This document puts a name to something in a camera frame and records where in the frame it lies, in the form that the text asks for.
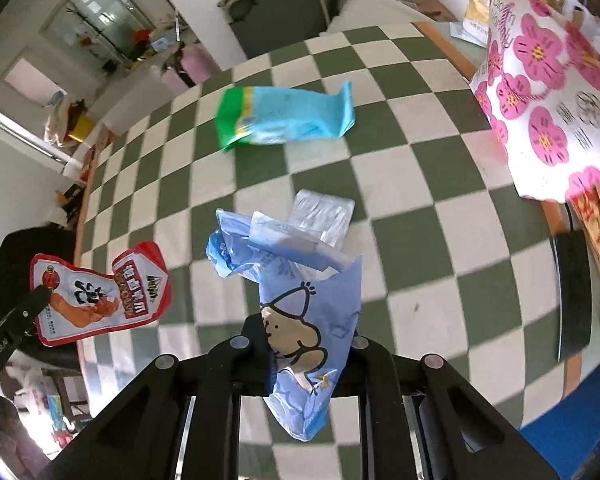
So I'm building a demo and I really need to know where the orange-edged table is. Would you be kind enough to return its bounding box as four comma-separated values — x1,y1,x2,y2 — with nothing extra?
72,20,600,480

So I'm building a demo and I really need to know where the green blue snack bag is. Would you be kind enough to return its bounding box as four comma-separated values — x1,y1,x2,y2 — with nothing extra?
217,81,357,153

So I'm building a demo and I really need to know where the black chair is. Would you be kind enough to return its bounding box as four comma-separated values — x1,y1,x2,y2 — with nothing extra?
0,227,88,373

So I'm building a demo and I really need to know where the blue cartoon wrapper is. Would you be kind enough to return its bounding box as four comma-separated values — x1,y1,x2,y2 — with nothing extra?
206,209,364,442

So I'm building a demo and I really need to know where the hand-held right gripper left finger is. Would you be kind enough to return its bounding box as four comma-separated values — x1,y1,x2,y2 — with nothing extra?
37,314,276,480

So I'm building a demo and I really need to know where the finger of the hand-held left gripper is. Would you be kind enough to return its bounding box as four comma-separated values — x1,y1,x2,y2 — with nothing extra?
5,285,52,341

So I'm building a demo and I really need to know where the yellow snack bag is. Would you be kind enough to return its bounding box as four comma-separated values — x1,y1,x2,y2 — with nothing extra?
464,0,548,47

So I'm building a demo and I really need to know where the pink flower paper bag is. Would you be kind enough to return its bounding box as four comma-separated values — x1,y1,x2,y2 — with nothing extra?
469,0,600,204

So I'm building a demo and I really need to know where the green white checkered tablecloth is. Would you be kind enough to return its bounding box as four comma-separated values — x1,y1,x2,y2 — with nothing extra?
82,25,588,480

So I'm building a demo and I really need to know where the pink suitcase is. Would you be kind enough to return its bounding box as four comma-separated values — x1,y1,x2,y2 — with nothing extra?
162,42,221,93

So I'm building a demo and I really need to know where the yellow bin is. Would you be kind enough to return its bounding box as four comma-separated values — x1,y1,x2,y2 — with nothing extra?
67,115,93,141

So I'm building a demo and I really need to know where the blue seat cushion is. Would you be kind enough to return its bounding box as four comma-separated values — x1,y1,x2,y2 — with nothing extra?
519,355,600,466

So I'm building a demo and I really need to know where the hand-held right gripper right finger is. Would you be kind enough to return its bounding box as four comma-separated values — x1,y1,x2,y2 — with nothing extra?
332,337,561,480

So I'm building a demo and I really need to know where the red white snack packet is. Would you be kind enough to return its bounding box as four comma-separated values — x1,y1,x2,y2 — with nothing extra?
30,241,173,347

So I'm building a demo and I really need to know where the clear plastic tray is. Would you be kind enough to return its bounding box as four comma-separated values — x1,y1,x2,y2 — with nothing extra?
289,189,356,251

